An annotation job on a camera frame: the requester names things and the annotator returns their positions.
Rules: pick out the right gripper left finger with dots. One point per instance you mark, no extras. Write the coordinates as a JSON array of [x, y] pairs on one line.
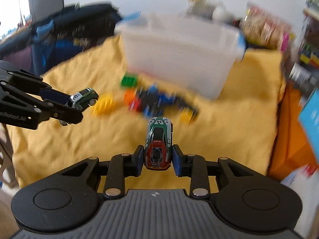
[[118, 168]]

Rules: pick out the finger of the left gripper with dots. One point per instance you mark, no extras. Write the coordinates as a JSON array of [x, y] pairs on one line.
[[47, 93], [50, 109]]

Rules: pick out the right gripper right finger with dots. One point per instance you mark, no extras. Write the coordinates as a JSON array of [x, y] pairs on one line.
[[192, 166]]

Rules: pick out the dark green toy car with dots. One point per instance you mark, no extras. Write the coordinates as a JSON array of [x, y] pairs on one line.
[[81, 100]]

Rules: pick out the green white racing car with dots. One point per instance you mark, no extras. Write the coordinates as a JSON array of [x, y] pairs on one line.
[[158, 147]]

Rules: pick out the yellow flat brick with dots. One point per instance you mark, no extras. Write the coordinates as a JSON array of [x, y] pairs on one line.
[[104, 106]]

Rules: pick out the dark blue bag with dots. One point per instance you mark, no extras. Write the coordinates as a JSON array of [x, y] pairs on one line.
[[40, 46]]

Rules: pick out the yellow duplo brick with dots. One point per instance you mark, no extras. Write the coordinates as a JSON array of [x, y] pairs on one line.
[[188, 114]]

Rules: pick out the yellow quilted cloth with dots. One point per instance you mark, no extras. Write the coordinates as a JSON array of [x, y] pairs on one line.
[[241, 124]]

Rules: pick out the green duplo brick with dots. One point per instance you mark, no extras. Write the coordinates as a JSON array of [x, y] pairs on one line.
[[129, 80]]

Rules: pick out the orange box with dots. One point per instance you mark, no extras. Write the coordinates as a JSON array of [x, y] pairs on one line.
[[291, 149]]

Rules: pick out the baby wipes pack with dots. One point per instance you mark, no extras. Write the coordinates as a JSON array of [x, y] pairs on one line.
[[304, 181]]

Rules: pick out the translucent white storage bin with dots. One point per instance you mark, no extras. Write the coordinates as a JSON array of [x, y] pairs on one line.
[[188, 52]]

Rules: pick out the blue card box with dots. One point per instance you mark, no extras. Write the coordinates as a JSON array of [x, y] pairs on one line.
[[308, 118]]

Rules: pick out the snack bag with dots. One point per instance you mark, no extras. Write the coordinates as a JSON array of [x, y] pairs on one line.
[[262, 28]]

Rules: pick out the white plush toy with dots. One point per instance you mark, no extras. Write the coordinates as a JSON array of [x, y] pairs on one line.
[[209, 10]]

